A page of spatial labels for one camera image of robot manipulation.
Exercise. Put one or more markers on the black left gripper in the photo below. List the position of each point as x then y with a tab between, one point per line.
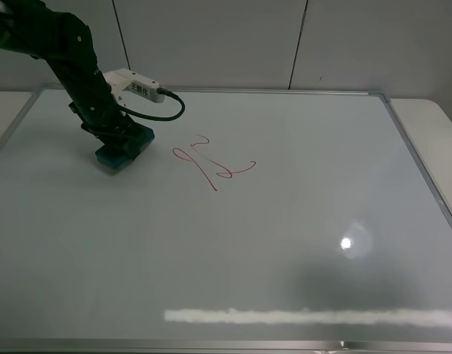
102	118

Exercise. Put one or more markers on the blue whiteboard eraser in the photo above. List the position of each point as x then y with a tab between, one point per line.
105	154

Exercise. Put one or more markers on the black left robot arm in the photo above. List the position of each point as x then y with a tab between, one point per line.
65	43

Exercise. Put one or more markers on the white framed whiteboard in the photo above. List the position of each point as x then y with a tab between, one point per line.
337	241

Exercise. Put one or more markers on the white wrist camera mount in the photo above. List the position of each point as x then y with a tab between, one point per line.
121	80

